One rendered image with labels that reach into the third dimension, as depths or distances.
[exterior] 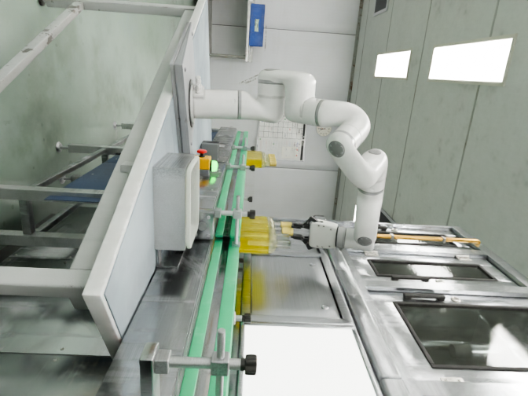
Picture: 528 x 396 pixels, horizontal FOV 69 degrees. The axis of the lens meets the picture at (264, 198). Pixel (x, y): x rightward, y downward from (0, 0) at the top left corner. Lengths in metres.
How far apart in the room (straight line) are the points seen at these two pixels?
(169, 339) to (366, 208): 0.74
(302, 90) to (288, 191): 6.27
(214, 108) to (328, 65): 5.99
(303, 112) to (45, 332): 0.97
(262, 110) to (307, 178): 6.16
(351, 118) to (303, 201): 6.38
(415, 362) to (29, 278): 0.97
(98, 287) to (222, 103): 0.76
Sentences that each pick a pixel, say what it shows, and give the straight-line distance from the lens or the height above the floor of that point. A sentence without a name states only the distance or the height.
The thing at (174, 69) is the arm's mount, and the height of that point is 0.76.
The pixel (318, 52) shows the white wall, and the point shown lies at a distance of 7.18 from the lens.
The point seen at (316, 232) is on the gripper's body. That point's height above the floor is 1.24.
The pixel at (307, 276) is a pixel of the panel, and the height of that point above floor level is 1.22.
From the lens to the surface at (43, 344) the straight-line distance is 1.23.
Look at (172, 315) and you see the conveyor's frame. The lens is 0.89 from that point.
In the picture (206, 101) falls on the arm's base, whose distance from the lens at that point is 1.29.
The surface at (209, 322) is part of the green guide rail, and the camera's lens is 0.90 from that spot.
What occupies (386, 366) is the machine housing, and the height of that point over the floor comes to 1.36.
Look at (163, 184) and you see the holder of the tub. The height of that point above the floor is 0.78.
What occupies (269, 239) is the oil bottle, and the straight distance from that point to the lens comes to 1.33.
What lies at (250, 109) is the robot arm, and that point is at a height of 0.98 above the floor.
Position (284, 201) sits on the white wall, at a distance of 7.51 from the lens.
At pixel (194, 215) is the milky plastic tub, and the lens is 1.16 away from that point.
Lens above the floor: 0.98
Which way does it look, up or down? 3 degrees up
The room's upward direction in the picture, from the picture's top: 93 degrees clockwise
